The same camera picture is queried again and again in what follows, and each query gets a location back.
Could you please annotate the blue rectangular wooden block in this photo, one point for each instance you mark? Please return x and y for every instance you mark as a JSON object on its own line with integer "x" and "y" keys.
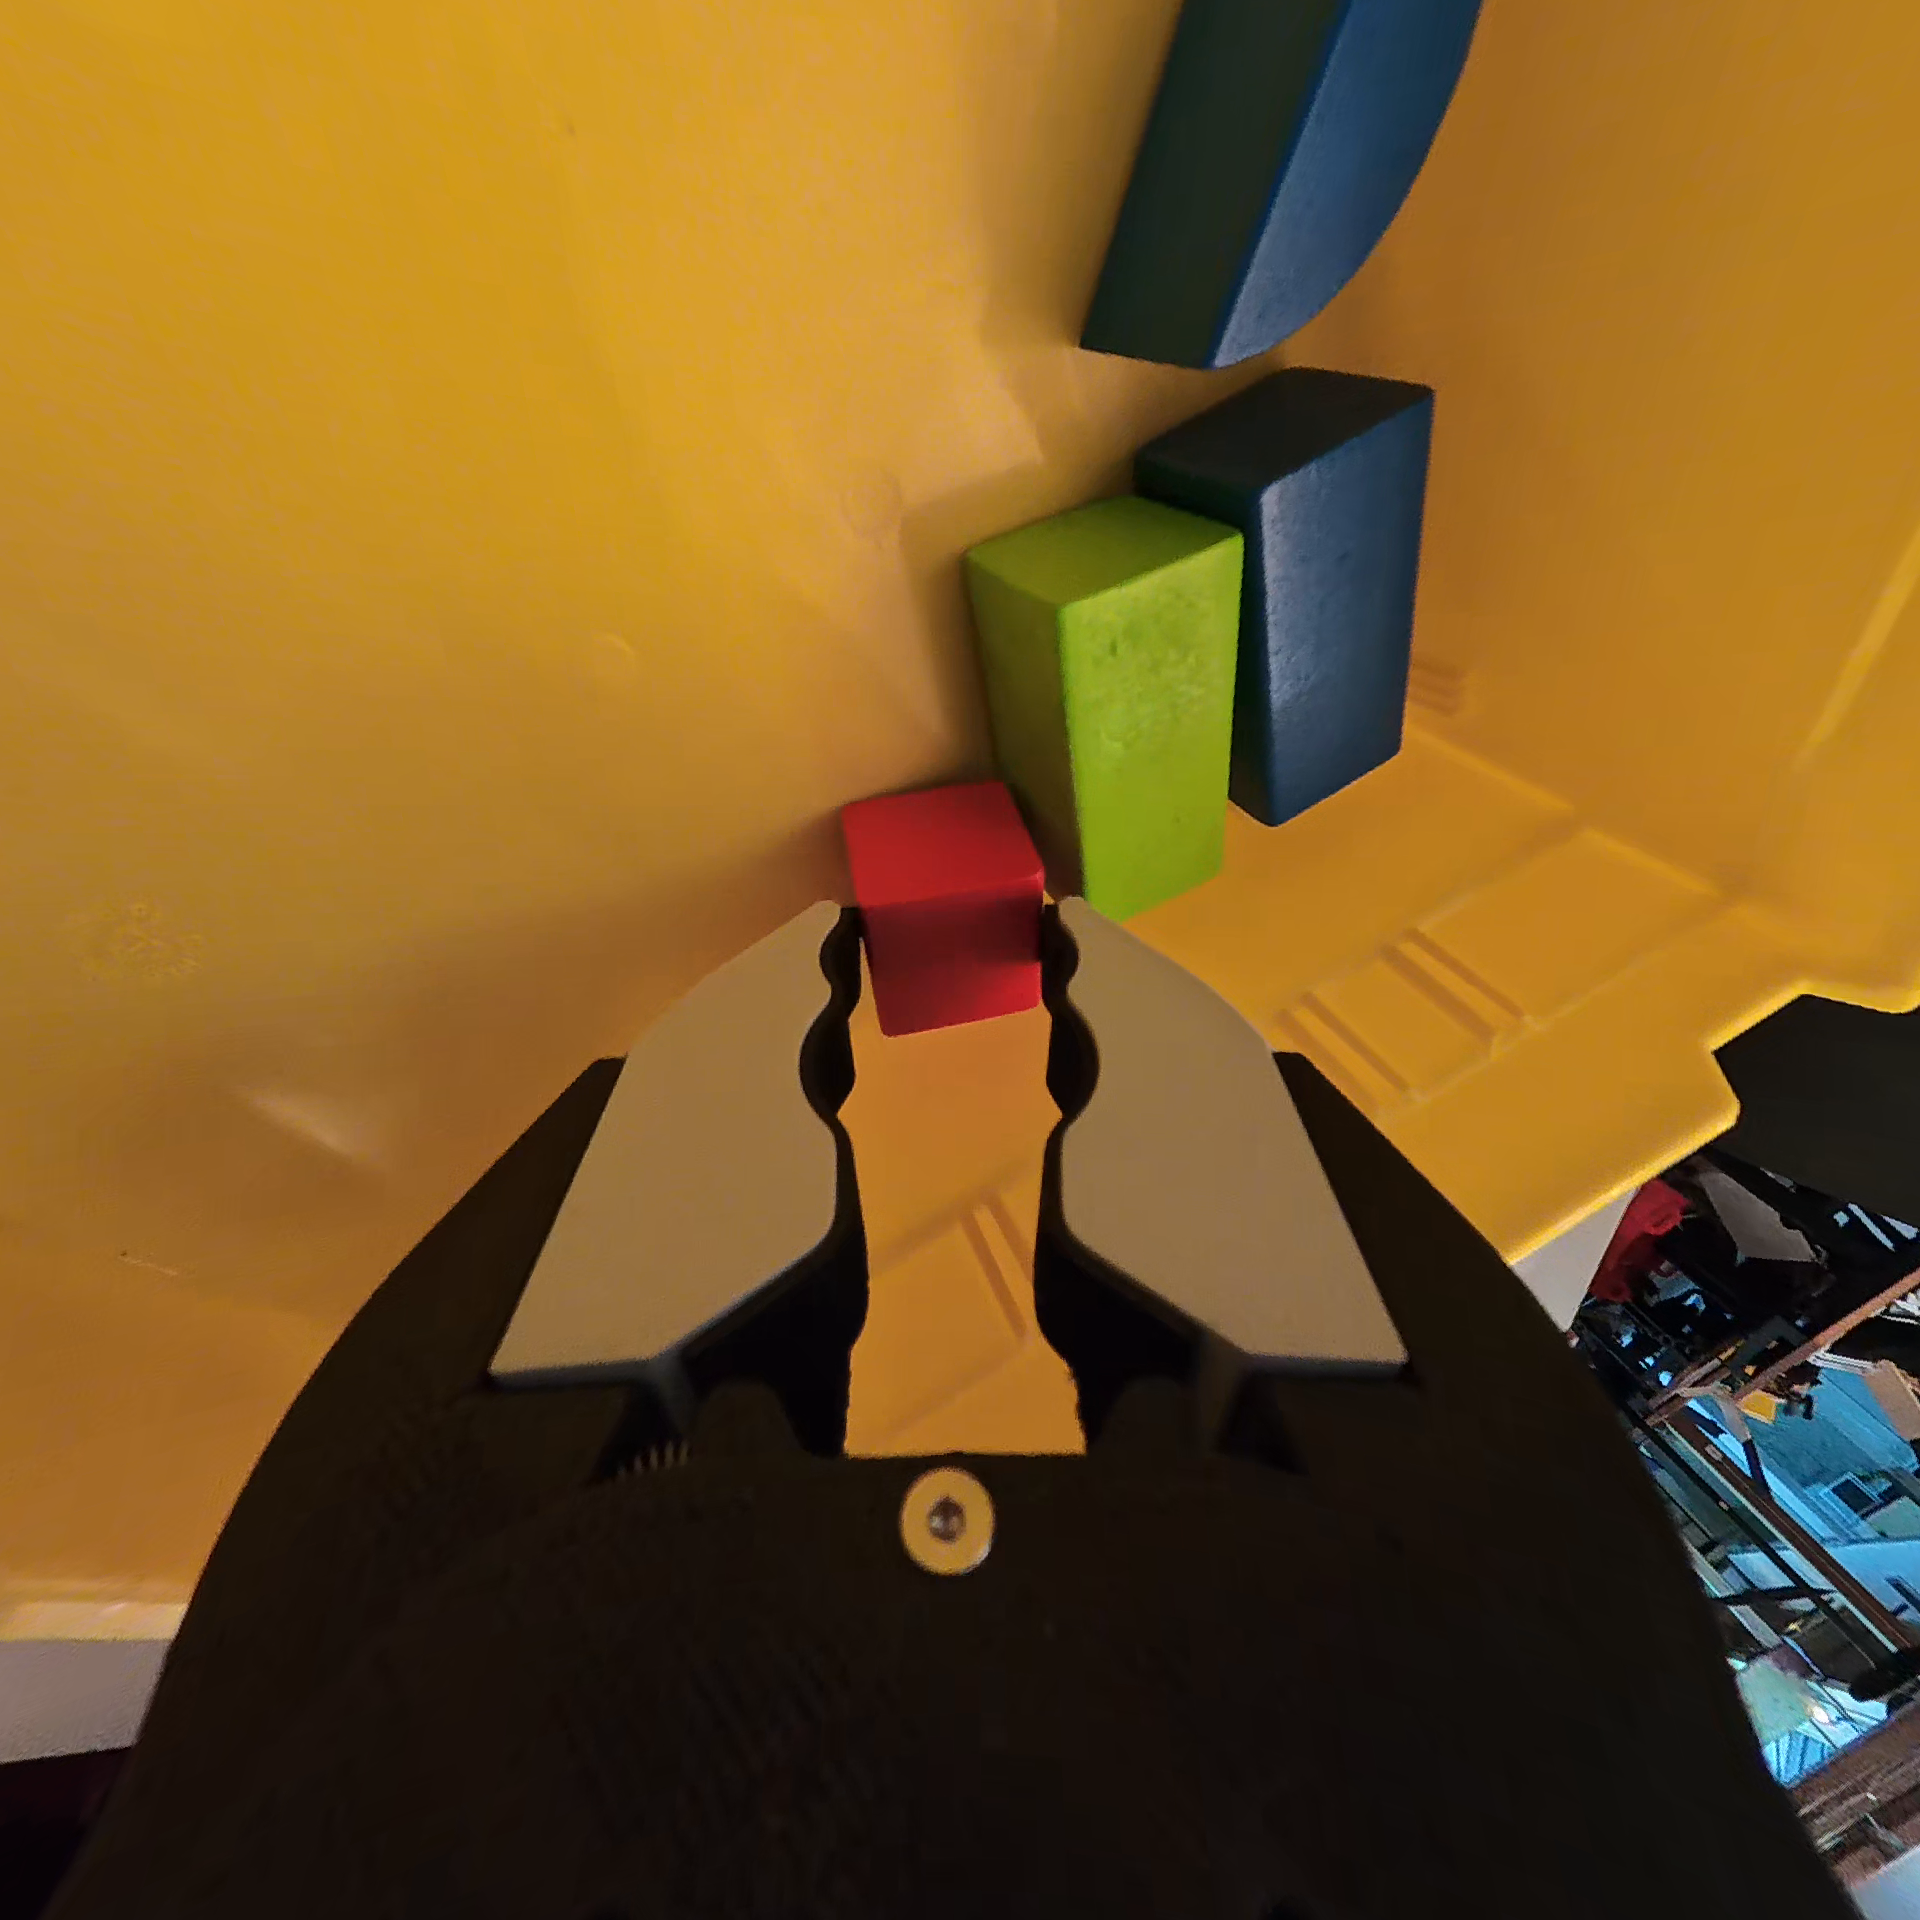
{"x": 1328, "y": 599}

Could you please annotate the blue half-round wooden block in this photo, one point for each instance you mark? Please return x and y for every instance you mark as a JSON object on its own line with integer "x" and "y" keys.
{"x": 1318, "y": 165}

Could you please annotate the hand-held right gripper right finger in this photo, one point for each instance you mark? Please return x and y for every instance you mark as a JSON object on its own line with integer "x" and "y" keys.
{"x": 1213, "y": 1185}

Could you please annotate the wooden shelf frame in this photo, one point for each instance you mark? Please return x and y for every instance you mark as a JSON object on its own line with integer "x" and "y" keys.
{"x": 1785, "y": 1346}

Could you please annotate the green wooden block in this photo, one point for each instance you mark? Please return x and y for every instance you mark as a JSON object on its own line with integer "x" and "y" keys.
{"x": 1147, "y": 720}

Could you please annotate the red storage crate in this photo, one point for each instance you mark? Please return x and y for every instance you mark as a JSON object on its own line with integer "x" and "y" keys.
{"x": 1642, "y": 1238}

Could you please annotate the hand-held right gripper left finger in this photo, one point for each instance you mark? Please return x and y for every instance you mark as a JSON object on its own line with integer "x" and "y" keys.
{"x": 690, "y": 1185}

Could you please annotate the yellow plastic bin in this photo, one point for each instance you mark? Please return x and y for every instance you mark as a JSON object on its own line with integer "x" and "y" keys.
{"x": 374, "y": 599}

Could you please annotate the red wooden cube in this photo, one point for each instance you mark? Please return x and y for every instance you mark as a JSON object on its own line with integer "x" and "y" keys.
{"x": 944, "y": 915}

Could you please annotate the black office chair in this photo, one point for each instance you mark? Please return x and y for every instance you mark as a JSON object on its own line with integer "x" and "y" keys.
{"x": 1822, "y": 1096}

